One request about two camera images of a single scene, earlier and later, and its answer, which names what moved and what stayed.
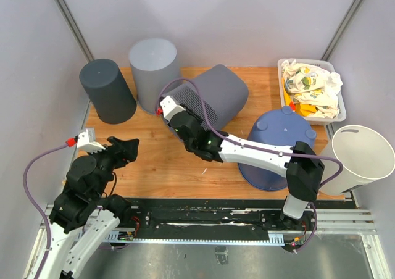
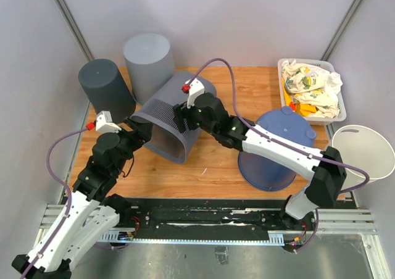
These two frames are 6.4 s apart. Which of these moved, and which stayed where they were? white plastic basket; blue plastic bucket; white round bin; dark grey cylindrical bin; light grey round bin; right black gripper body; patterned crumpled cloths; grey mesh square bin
Moved: light grey round bin; grey mesh square bin; right black gripper body
Stayed: blue plastic bucket; white round bin; dark grey cylindrical bin; patterned crumpled cloths; white plastic basket
